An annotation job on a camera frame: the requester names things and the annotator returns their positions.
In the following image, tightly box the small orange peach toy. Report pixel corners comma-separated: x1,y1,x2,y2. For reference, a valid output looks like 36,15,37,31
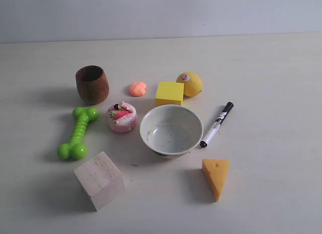
128,81,146,97

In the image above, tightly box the green plastic bone toy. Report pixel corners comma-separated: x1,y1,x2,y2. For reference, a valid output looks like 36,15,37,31
57,107,99,160

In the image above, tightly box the white speckled ceramic bowl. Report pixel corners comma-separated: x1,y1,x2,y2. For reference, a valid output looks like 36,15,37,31
139,104,204,159

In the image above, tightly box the yellow lemon with sticker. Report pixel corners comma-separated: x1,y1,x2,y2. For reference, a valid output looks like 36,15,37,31
176,72,203,97

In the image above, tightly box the yellow foam cube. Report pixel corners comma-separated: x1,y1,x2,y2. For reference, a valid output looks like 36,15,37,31
155,81,184,107

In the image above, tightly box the black and white marker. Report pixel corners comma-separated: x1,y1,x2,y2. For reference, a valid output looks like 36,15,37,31
200,102,234,148

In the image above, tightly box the light wooden block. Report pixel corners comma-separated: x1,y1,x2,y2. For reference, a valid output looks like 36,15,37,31
73,151,126,211

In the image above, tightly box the pink strawberry cake toy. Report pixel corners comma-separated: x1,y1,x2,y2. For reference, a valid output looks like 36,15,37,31
107,102,137,133

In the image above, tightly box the brown wooden cup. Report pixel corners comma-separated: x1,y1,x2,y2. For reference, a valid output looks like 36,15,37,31
75,65,109,105

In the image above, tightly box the yellow cheese wedge toy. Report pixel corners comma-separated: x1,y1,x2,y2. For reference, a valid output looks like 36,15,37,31
202,159,230,202

